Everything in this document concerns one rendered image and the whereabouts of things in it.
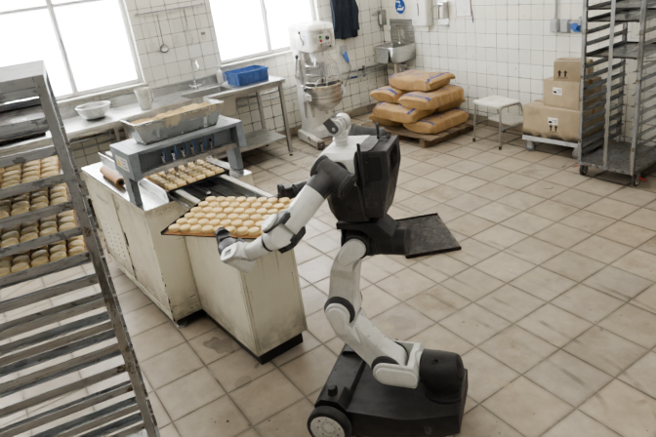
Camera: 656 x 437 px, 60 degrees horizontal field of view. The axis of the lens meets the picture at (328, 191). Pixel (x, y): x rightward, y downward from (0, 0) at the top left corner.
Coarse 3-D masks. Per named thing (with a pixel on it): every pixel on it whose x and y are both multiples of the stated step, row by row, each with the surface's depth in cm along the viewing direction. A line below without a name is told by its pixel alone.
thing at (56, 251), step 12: (72, 240) 197; (84, 240) 200; (24, 252) 192; (36, 252) 191; (48, 252) 194; (60, 252) 188; (72, 252) 187; (0, 264) 185; (12, 264) 189; (24, 264) 183; (36, 264) 182
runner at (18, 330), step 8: (88, 304) 190; (96, 304) 191; (104, 304) 192; (64, 312) 187; (72, 312) 189; (80, 312) 190; (40, 320) 185; (48, 320) 186; (56, 320) 187; (16, 328) 182; (24, 328) 183; (32, 328) 184; (0, 336) 181; (8, 336) 182
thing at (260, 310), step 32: (224, 192) 335; (192, 256) 341; (288, 256) 306; (224, 288) 316; (256, 288) 298; (288, 288) 311; (224, 320) 334; (256, 320) 303; (288, 320) 316; (256, 352) 309
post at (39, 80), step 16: (48, 96) 164; (48, 112) 166; (64, 144) 170; (64, 160) 171; (64, 176) 172; (80, 192) 176; (80, 208) 177; (80, 224) 179; (96, 256) 183; (96, 272) 185; (112, 304) 190; (112, 320) 192; (128, 352) 198; (128, 368) 200; (144, 400) 206; (144, 416) 208
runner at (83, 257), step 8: (72, 256) 183; (80, 256) 184; (88, 256) 185; (40, 264) 180; (48, 264) 181; (56, 264) 182; (64, 264) 183; (16, 272) 177; (24, 272) 178; (32, 272) 180; (40, 272) 180; (0, 280) 176; (8, 280) 177; (16, 280) 178
